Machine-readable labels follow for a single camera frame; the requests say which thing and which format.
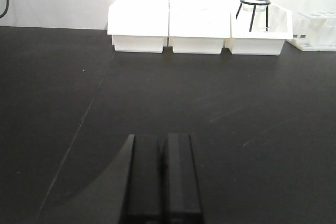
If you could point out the white right storage bin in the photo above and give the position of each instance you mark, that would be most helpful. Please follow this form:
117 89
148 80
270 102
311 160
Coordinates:
259 33

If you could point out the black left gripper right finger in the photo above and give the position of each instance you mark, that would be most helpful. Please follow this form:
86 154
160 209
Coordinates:
181 199

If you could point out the black metal tripod stand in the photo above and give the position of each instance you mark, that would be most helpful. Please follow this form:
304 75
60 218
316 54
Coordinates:
255 4

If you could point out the white test tube rack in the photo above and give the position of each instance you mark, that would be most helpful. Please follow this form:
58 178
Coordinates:
316 32

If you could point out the white left storage bin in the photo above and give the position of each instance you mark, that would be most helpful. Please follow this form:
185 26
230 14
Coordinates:
139 25

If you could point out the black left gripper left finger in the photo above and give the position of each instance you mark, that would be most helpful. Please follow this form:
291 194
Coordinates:
143 203

